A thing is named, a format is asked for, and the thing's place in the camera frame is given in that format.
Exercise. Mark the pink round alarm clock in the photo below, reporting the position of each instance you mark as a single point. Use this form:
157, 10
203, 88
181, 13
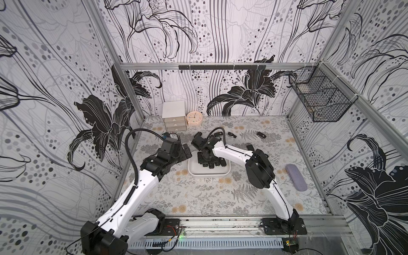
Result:
194, 118

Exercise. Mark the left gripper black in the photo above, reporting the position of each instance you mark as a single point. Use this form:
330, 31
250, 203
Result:
181, 155

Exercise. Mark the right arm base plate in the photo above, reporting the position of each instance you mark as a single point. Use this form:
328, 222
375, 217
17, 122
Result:
276, 226

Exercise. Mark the black wall rail bar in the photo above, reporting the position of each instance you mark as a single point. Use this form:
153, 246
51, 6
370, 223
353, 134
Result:
222, 67

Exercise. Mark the white cable duct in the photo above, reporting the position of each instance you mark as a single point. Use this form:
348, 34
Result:
209, 243

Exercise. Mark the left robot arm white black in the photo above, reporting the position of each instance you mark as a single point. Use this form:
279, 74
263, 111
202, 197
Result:
112, 233

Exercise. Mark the black wire wall basket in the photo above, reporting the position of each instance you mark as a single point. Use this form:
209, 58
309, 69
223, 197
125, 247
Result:
320, 94

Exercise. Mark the black key fob centre right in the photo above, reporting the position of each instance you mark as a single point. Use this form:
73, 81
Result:
250, 147

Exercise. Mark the white mini drawer cabinet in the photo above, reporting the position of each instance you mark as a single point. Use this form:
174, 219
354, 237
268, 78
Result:
174, 116

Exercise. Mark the black silver mercedes key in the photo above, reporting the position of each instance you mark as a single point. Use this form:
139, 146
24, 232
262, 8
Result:
231, 135

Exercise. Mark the white storage tray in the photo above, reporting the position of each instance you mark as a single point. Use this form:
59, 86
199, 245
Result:
199, 171

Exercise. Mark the purple tray lid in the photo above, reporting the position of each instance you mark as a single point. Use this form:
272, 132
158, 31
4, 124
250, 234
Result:
296, 177

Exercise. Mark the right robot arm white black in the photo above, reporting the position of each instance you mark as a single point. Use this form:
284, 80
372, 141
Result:
259, 170

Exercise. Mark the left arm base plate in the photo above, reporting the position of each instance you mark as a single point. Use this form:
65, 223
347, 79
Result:
167, 227

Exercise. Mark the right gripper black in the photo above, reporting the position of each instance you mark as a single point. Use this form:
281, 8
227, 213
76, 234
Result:
207, 156

